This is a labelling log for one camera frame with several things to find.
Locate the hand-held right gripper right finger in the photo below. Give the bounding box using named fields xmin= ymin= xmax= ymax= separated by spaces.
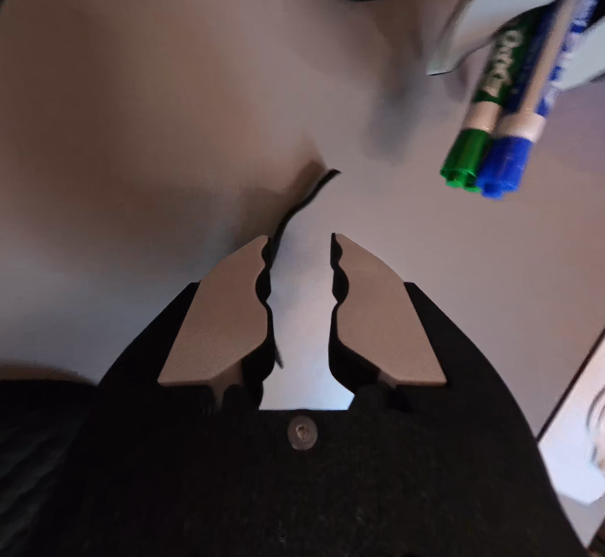
xmin=328 ymin=231 xmax=448 ymax=397

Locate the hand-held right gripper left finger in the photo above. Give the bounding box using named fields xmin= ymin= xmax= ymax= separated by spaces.
xmin=156 ymin=235 xmax=279 ymax=397

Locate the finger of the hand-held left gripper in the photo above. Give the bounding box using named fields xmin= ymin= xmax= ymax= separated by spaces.
xmin=552 ymin=13 xmax=605 ymax=93
xmin=425 ymin=0 xmax=601 ymax=78

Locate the blue dry-erase marker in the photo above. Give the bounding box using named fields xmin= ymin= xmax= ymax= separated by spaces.
xmin=474 ymin=0 xmax=605 ymax=200

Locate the black fabric strap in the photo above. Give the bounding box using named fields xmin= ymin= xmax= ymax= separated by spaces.
xmin=266 ymin=169 xmax=342 ymax=371

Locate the green dry-erase marker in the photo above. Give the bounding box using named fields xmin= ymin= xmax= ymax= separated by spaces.
xmin=439 ymin=13 xmax=542 ymax=193

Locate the white stand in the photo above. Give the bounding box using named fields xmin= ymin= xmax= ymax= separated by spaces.
xmin=535 ymin=353 xmax=605 ymax=507

